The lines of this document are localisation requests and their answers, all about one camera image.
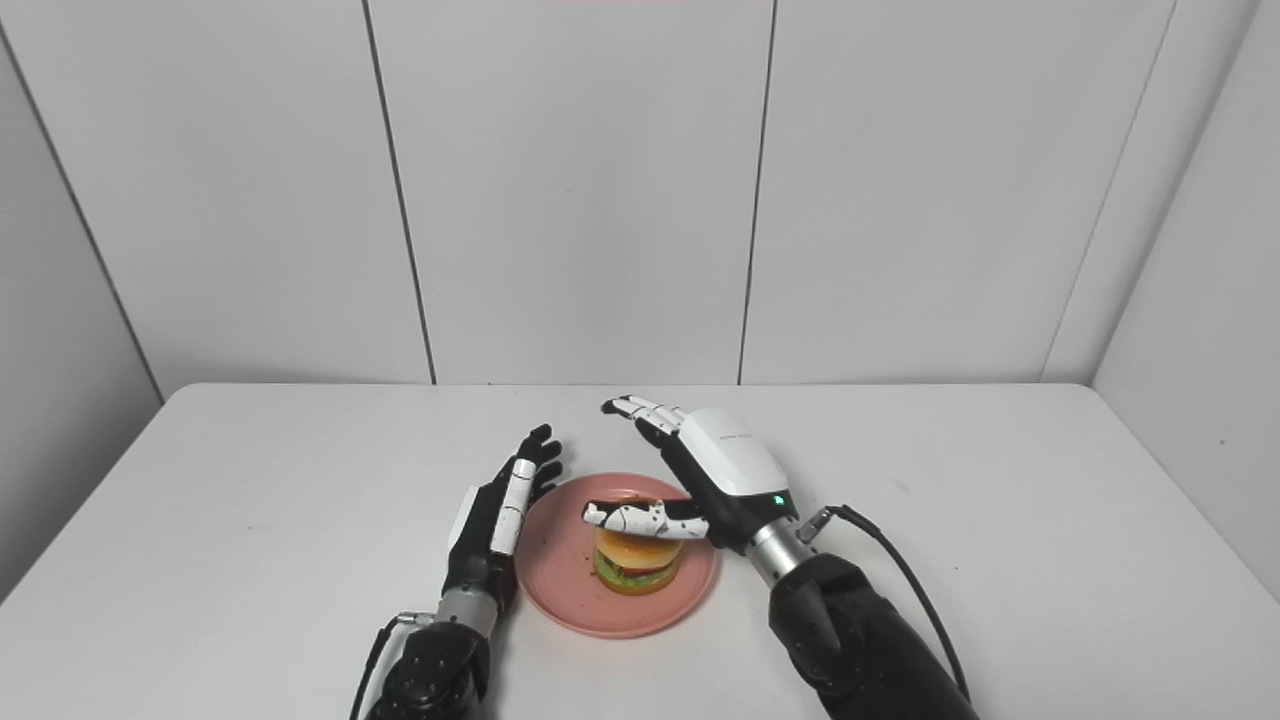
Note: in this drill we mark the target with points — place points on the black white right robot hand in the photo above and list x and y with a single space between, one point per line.
725 470

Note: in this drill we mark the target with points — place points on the toy hamburger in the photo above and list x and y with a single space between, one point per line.
638 562

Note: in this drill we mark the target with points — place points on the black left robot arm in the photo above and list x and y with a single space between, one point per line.
435 665

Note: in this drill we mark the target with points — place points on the pink round plate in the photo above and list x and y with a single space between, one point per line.
612 580

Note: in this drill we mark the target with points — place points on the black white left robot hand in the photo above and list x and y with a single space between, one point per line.
495 530

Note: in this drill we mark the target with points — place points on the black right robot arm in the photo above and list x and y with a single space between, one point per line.
850 630

